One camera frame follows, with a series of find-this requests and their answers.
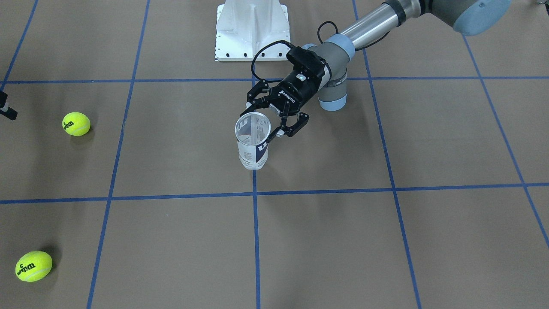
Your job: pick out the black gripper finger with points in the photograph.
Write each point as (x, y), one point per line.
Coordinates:
(5, 109)

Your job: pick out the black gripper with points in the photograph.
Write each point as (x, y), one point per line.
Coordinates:
(297, 90)

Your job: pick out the white tennis ball can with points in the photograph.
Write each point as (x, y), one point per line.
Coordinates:
(252, 131)

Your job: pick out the yellow tennis ball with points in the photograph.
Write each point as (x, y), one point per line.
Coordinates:
(33, 266)
(76, 124)

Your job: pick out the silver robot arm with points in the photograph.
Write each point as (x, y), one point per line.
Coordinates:
(468, 17)

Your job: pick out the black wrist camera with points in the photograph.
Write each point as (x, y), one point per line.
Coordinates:
(308, 64)

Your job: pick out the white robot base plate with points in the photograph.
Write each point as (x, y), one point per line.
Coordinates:
(244, 27)

